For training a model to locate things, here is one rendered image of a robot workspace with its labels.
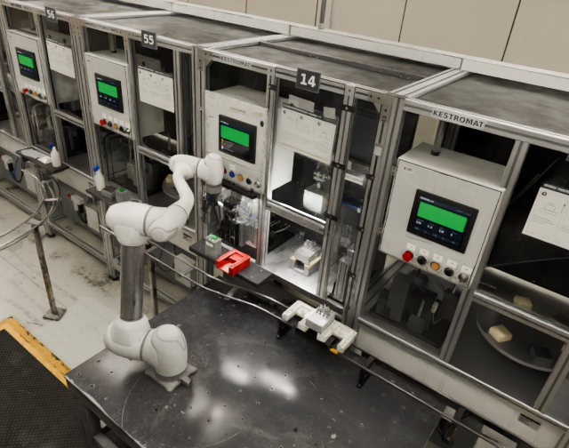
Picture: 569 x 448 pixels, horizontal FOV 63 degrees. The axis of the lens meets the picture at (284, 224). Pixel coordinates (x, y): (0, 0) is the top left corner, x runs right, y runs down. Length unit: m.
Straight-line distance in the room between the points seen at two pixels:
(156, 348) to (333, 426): 0.87
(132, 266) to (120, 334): 0.34
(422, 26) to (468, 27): 0.49
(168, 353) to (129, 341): 0.19
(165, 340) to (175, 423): 0.36
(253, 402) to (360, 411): 0.50
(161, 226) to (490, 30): 4.29
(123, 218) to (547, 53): 4.40
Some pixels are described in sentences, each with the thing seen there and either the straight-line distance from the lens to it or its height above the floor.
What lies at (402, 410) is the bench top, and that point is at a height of 0.68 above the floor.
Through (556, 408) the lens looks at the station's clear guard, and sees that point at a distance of 2.34.
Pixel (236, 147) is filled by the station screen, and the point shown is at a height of 1.59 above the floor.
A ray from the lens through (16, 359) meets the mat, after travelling 3.66.
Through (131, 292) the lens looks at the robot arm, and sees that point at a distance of 2.20.
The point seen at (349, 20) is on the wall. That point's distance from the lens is 6.10.
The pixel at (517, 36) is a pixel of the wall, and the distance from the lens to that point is 5.44.
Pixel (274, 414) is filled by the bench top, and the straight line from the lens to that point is 2.27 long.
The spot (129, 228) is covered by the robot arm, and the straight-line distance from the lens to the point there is 2.05.
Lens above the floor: 2.49
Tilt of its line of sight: 31 degrees down
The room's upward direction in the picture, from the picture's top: 5 degrees clockwise
